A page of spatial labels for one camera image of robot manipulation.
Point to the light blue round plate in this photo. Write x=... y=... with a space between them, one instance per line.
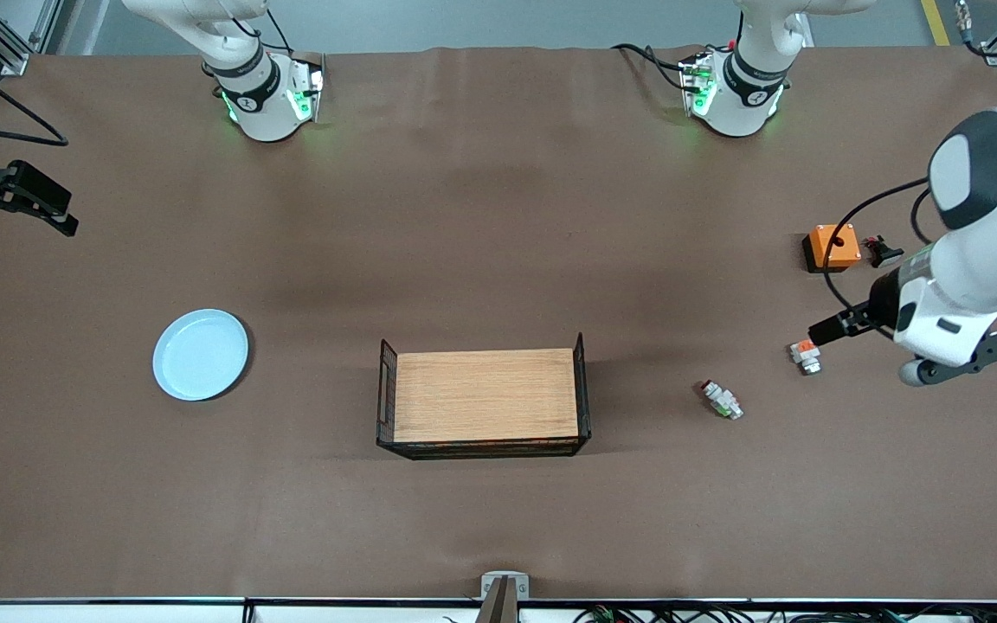
x=200 y=355

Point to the orange button enclosure box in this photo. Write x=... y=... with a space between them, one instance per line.
x=833 y=245

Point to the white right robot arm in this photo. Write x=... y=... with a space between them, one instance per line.
x=260 y=95

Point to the green push button switch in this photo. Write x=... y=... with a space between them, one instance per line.
x=806 y=356

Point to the small black knob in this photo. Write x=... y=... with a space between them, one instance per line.
x=882 y=253

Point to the grey metal bracket with post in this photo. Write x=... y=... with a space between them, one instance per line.
x=503 y=606

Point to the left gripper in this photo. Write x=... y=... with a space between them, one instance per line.
x=877 y=306

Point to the red push button switch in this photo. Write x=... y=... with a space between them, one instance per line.
x=721 y=400

